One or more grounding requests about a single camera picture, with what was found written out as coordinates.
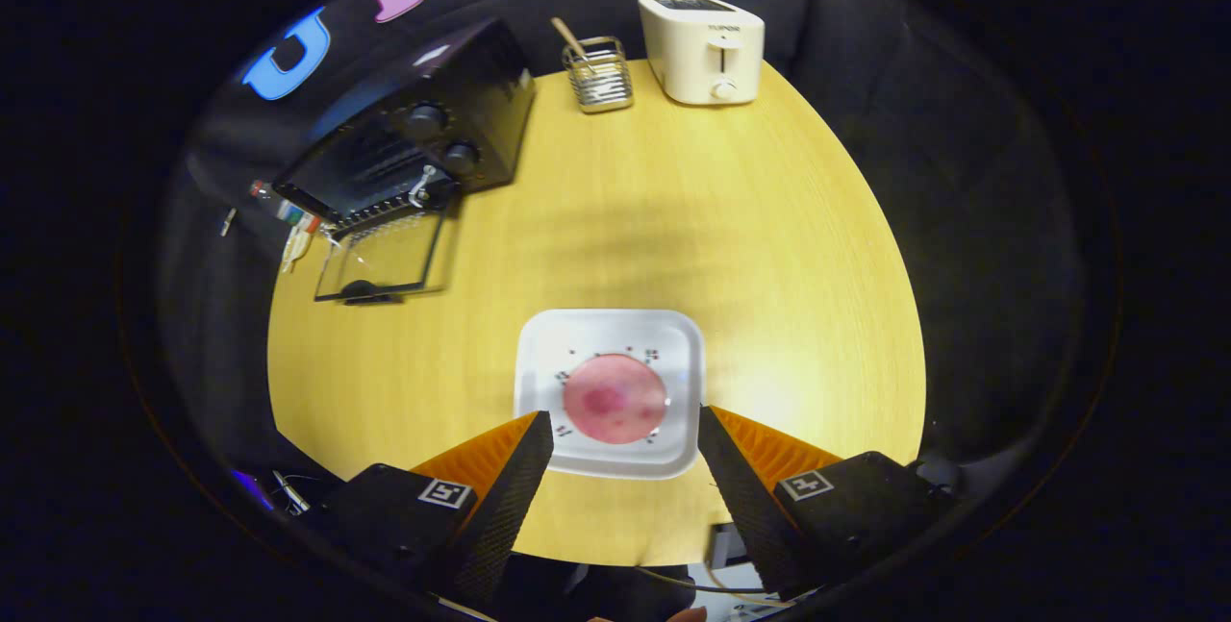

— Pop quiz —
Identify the white divided snack dish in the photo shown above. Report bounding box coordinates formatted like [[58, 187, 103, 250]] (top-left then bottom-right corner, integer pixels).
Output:
[[281, 223, 323, 274]]

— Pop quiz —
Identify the clear plastic water bottle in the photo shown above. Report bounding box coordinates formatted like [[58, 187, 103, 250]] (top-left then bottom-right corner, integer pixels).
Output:
[[250, 180, 323, 231]]

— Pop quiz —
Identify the wooden stick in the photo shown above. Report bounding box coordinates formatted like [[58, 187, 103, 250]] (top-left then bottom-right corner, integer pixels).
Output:
[[550, 16, 590, 61]]

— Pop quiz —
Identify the white bread toaster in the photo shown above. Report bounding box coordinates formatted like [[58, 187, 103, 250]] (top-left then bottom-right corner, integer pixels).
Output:
[[639, 0, 766, 106]]

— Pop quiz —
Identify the round pink meat slice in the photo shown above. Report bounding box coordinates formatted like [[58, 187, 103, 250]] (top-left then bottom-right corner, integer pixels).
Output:
[[563, 354, 668, 444]]

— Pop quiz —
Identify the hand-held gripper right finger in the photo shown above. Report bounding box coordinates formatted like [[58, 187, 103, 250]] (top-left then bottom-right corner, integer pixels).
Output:
[[697, 404, 958, 601]]

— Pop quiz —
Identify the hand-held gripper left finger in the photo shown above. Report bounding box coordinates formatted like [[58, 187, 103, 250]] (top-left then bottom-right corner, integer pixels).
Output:
[[322, 411, 556, 609]]

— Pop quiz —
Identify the wire mesh utensil holder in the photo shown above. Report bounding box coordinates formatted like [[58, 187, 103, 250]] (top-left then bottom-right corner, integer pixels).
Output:
[[563, 36, 636, 113]]

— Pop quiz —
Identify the black toaster oven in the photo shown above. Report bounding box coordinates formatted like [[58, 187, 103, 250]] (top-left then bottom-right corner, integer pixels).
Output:
[[272, 18, 537, 304]]

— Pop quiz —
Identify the thin white cable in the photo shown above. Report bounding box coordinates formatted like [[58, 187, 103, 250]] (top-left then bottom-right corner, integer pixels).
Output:
[[630, 564, 766, 596]]

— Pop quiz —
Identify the white square food tray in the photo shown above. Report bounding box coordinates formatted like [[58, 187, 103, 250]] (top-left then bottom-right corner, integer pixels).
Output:
[[513, 309, 706, 481]]

